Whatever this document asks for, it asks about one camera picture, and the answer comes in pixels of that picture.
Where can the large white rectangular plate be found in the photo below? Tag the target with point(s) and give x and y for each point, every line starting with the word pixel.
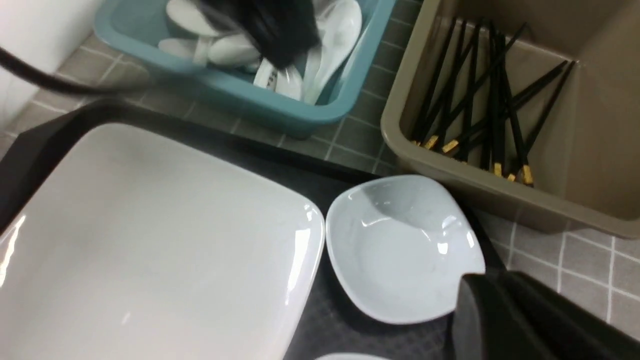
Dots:
pixel 139 247

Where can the white bowl tray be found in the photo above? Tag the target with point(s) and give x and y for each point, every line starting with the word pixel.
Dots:
pixel 349 356
pixel 399 247

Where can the brown plastic bin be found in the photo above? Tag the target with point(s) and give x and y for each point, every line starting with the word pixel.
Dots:
pixel 585 162

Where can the large white plastic tub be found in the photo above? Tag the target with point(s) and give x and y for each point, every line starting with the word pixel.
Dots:
pixel 44 33

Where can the teal plastic bin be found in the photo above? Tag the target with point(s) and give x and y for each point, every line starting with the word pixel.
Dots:
pixel 135 27

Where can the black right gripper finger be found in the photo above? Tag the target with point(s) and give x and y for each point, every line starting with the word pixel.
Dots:
pixel 512 316

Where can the black serving tray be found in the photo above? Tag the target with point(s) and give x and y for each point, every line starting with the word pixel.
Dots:
pixel 330 322

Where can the black chopsticks pile in bin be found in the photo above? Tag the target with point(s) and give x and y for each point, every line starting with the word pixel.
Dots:
pixel 472 104

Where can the white spoon far right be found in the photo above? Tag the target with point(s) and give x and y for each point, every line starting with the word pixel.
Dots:
pixel 339 28

